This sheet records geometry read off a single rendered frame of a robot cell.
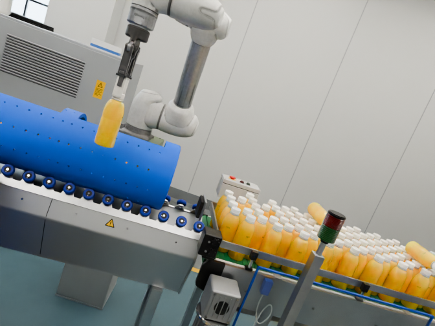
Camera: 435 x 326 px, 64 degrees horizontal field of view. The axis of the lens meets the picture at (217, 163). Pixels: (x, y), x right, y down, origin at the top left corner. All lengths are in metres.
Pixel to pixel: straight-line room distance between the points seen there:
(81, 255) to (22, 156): 0.46
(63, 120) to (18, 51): 2.00
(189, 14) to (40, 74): 2.24
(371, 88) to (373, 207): 1.48
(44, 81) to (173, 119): 1.55
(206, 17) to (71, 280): 1.76
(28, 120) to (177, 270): 0.81
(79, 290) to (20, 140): 1.24
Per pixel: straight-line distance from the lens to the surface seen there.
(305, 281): 1.32
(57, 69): 3.21
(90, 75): 3.11
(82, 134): 1.37
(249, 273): 1.43
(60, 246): 1.56
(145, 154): 1.34
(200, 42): 1.76
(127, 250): 1.48
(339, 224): 1.24
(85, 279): 2.35
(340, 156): 4.51
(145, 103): 2.00
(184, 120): 1.96
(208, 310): 1.33
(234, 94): 4.19
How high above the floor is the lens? 1.52
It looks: 12 degrees down
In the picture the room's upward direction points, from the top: 21 degrees clockwise
